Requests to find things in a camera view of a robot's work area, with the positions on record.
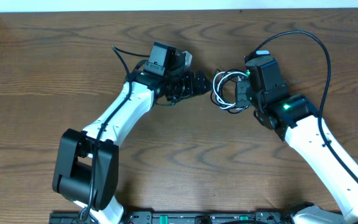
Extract black usb cable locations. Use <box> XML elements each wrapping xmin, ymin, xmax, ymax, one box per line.
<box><xmin>209</xmin><ymin>68</ymin><xmax>250</xmax><ymax>114</ymax></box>

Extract white usb cable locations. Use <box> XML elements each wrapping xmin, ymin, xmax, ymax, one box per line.
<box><xmin>212</xmin><ymin>71</ymin><xmax>248</xmax><ymax>110</ymax></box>

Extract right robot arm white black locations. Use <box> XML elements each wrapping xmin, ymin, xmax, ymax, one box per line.
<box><xmin>236</xmin><ymin>50</ymin><xmax>358</xmax><ymax>223</ymax></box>

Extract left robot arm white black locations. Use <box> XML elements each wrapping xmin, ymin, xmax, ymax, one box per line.
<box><xmin>52</xmin><ymin>42</ymin><xmax>212</xmax><ymax>223</ymax></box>

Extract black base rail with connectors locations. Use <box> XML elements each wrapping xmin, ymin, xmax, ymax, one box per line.
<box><xmin>48</xmin><ymin>205</ymin><xmax>354</xmax><ymax>224</ymax></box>

